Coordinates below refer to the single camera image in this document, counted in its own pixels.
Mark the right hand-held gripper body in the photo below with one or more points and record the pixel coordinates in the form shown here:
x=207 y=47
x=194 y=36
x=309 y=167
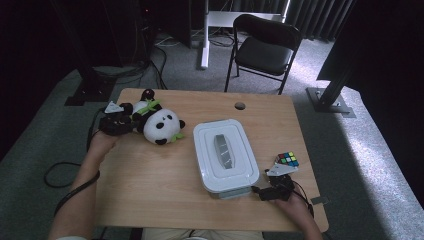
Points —
x=281 y=190

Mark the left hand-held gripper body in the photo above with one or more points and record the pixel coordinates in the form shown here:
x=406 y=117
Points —
x=115 y=123

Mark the clear grey storage box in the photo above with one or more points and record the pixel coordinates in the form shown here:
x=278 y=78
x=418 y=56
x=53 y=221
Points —
x=235 y=193

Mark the panda plush toy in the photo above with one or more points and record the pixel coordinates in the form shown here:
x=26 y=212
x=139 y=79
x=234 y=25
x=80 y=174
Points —
x=160 y=123

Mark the colourful puzzle cube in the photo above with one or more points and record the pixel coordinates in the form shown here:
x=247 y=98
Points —
x=287 y=159

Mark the white storage box lid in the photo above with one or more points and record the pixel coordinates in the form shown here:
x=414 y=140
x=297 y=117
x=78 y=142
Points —
x=226 y=155

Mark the person's right hand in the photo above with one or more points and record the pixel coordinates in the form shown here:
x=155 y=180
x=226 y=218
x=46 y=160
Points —
x=295 y=206

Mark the person's left hand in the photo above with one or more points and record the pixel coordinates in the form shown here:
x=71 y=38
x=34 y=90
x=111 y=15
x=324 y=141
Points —
x=103 y=143

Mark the dark equipment tower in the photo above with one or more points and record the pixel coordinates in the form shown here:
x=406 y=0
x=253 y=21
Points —
x=145 y=30

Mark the black stand with metal base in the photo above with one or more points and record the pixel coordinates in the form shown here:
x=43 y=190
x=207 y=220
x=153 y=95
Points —
x=328 y=100

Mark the black folding chair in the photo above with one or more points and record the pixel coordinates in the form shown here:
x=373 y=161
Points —
x=263 y=53

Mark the dark curtain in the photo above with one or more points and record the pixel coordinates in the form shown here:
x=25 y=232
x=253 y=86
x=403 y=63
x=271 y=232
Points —
x=316 y=16

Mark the white desk frame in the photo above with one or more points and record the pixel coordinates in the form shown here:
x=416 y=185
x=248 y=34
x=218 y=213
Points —
x=205 y=40

